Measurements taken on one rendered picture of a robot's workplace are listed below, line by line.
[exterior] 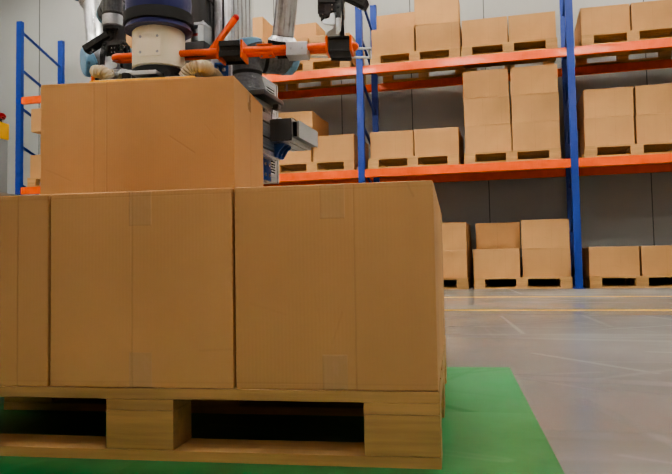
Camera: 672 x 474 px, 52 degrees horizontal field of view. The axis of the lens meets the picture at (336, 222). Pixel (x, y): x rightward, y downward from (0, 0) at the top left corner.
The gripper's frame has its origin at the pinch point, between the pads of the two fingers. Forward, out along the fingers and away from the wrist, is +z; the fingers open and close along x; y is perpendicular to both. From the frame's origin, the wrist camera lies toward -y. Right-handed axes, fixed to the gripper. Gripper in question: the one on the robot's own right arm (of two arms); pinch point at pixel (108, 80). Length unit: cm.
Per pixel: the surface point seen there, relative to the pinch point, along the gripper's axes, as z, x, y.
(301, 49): 3, -30, 77
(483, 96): -144, 661, 210
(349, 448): 108, -104, 95
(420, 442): 106, -110, 109
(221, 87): 18, -47, 56
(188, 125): 29, -46, 45
